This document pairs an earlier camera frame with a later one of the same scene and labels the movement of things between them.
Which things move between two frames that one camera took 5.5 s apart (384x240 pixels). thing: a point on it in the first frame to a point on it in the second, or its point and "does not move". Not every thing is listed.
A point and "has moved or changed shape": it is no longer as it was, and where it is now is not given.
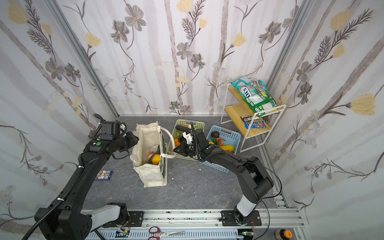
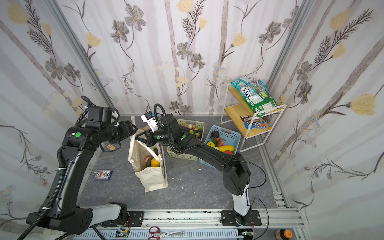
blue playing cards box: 103,175 does not move
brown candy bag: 248,118 does not move
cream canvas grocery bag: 148,154 has moved or changed shape
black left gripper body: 130,142 to 127,129
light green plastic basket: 181,126 does not move
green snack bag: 255,94 does not move
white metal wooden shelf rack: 255,128 does not move
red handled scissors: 157,234 does not move
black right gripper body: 181,147 to 147,138
